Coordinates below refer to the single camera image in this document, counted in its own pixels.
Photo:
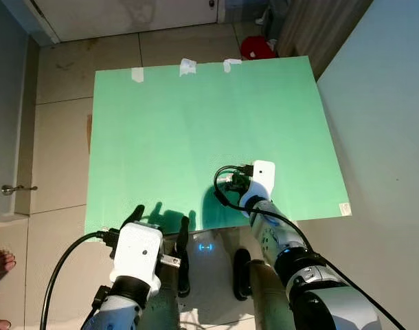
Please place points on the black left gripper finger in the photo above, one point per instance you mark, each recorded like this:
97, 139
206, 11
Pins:
184, 240
135, 214

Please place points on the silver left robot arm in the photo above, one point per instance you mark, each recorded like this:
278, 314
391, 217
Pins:
117, 313

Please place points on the black robot left foot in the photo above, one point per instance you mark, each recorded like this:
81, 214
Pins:
184, 282

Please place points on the black robot foot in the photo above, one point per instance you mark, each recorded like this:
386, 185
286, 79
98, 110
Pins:
184, 282
242, 275

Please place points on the grey robot left leg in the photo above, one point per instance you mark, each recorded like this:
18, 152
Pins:
161, 309

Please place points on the grey robot leg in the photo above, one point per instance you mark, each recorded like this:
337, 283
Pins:
268, 302
161, 309

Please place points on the black robot right foot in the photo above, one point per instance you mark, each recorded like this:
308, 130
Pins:
242, 275

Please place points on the grey robot right leg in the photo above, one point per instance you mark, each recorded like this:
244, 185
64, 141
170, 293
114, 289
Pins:
268, 302

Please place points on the white label sticker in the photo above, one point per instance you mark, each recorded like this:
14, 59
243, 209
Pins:
345, 208

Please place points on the white tape piece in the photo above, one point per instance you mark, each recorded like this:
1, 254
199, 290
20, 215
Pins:
231, 64
187, 67
137, 74

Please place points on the red bag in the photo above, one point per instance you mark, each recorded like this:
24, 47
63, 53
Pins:
257, 48

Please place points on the grey door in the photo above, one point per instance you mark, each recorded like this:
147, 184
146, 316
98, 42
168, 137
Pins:
7, 103

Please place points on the brown wooden panel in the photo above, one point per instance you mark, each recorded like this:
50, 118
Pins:
319, 27

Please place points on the white door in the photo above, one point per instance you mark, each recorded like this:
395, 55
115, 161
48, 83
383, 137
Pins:
127, 17

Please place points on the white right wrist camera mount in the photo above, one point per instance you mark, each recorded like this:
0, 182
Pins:
264, 175

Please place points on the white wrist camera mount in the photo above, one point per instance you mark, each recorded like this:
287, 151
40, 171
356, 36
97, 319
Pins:
137, 254
264, 175

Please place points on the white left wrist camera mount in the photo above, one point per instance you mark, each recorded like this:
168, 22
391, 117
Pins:
137, 254

